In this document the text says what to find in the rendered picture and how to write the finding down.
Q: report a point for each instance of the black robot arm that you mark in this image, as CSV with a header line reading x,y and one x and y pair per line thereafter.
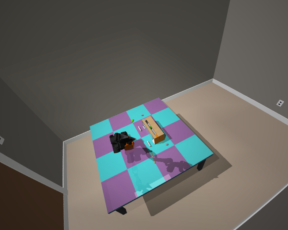
x,y
118,145

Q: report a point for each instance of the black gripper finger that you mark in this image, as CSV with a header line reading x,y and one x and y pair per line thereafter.
x,y
131,139
121,137

